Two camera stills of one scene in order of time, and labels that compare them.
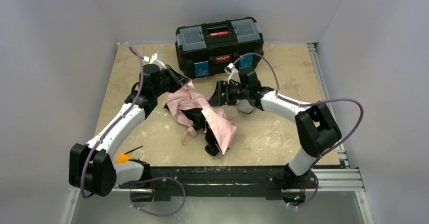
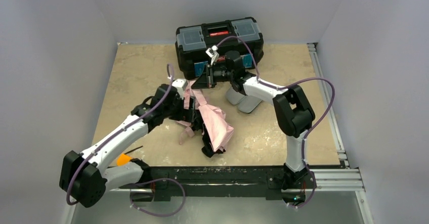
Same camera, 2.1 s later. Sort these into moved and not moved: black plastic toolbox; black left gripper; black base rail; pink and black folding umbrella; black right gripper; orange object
Moved: black right gripper; black left gripper
Not moved: orange object; black base rail; pink and black folding umbrella; black plastic toolbox
